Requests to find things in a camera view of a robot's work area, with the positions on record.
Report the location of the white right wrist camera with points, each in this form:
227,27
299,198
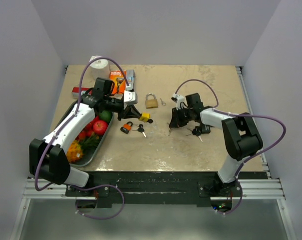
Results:
179,100

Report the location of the yellow padlock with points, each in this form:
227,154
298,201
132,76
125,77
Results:
145,117

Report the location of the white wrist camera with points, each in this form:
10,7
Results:
130,96
179,100

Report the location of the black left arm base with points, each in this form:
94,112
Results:
101,186

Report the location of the green lime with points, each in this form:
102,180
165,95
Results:
105,116

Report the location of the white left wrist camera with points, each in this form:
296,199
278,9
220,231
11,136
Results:
130,96

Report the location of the green leaves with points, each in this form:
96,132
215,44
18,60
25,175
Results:
89,142

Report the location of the red apple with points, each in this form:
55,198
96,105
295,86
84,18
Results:
100,127

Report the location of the red strawberries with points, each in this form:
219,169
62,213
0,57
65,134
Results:
87,132

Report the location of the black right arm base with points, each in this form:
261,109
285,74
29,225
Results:
215,187

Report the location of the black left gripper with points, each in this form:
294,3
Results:
135,114

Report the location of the dark grey fruit tray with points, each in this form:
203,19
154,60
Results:
89,154

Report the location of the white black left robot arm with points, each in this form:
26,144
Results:
47,156

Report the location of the orange spiky fruit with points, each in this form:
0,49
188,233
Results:
75,152

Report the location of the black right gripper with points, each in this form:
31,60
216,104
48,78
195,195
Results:
175,122

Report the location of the orange razor box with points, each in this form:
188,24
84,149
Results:
119,83

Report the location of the white toilet paper roll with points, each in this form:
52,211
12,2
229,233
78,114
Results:
100,69

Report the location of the brass padlock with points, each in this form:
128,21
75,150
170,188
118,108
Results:
151,101

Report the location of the orange padlock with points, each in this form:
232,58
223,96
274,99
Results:
126,127

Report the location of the black padlock with keys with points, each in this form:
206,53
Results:
199,130

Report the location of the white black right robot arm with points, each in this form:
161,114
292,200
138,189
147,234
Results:
241,137

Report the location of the black head key set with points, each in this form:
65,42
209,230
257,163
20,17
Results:
140,129

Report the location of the red toothpaste box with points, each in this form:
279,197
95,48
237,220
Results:
84,90

